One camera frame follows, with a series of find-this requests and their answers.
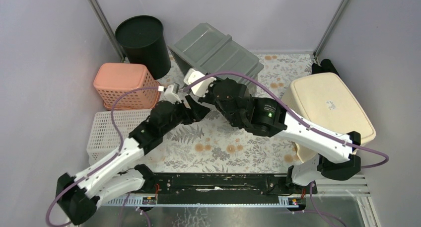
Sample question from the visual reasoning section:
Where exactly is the grey plastic storage bin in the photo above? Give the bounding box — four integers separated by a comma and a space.
169, 23, 264, 80

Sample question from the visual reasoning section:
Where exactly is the pink perforated plastic basket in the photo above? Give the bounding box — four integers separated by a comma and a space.
93, 63, 160, 110

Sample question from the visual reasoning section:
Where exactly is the white perforated plastic basket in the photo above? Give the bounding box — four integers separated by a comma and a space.
86, 109, 166, 168

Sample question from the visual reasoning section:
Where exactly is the large black cylindrical container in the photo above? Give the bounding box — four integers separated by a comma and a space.
115, 15, 171, 79

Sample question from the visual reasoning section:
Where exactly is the cream perforated plastic basket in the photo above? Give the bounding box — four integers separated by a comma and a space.
281, 73, 376, 146

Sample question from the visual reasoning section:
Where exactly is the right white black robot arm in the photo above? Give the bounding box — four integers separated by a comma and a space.
195, 77, 361, 193

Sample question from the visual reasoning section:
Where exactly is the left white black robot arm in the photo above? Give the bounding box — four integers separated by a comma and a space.
53, 95, 210, 225

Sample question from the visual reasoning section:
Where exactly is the floral patterned table mat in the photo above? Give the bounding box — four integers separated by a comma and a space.
141, 54, 314, 173

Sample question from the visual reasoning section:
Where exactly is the black crumpled cloth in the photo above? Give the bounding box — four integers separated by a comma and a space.
311, 59, 340, 76

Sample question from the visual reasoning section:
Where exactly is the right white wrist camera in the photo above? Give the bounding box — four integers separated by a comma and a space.
183, 67, 218, 97

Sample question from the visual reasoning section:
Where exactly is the aluminium frame rail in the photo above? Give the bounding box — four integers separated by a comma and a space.
105, 172, 370, 210

